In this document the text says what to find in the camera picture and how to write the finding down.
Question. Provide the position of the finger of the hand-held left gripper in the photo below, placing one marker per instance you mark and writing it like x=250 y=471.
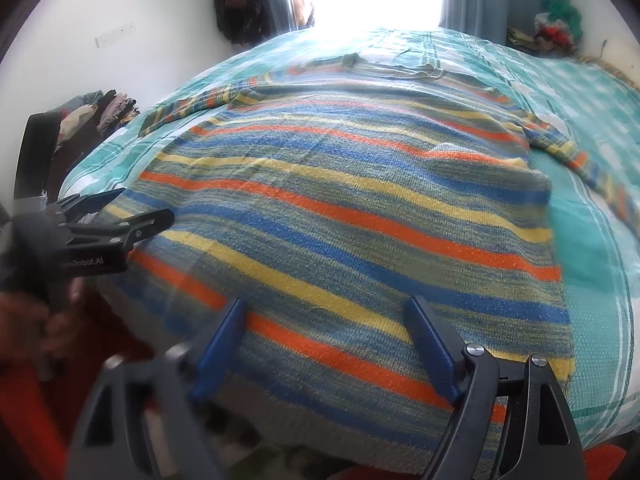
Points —
x=90 y=202
x=135 y=225

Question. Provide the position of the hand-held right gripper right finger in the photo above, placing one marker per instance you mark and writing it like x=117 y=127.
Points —
x=431 y=352

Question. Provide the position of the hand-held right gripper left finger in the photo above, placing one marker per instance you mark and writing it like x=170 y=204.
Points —
x=220 y=350

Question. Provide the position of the striped knit sweater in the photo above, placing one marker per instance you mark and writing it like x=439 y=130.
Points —
x=350 y=220

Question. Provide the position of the pile of folded clothes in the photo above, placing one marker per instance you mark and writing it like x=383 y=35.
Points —
x=95 y=110

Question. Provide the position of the person's left hand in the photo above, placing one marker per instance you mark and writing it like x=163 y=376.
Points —
x=25 y=320

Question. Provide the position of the red garment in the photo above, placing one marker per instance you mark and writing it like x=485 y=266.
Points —
x=30 y=420

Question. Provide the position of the teal checkered blanket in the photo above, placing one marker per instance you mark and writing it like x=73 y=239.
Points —
x=590 y=260

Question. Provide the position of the olive folded cloths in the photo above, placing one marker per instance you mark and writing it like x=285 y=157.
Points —
x=520 y=37

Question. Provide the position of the colourful cloth heap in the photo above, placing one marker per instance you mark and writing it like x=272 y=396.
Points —
x=557 y=22

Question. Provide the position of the white wall plate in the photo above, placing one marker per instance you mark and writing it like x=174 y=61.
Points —
x=116 y=33

